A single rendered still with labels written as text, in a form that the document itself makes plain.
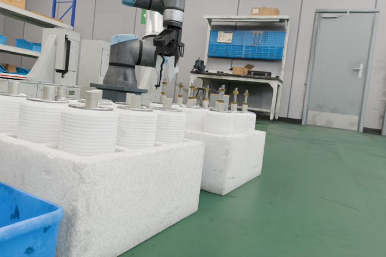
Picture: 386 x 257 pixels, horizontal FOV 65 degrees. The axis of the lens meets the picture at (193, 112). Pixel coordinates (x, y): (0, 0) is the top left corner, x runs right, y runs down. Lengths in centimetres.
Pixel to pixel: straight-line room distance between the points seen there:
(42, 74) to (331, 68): 469
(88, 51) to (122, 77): 238
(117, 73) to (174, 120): 69
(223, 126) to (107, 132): 52
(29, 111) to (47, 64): 260
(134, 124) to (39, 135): 17
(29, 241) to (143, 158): 23
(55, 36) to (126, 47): 197
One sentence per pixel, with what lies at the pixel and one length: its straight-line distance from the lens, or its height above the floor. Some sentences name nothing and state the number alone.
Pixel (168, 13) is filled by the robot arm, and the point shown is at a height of 58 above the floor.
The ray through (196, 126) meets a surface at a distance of 104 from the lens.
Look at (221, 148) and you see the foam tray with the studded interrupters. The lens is 94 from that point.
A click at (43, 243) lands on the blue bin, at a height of 8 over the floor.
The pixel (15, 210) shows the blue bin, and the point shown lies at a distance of 56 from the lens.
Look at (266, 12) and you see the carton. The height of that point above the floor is 195.
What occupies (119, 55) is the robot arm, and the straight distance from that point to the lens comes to 136.
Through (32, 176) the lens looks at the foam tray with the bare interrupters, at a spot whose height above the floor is 14.
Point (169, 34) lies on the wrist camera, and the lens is 110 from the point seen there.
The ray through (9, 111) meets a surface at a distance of 71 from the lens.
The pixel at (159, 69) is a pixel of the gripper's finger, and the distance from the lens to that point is 114.
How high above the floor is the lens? 29
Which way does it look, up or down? 3 degrees down
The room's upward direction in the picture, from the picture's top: 6 degrees clockwise
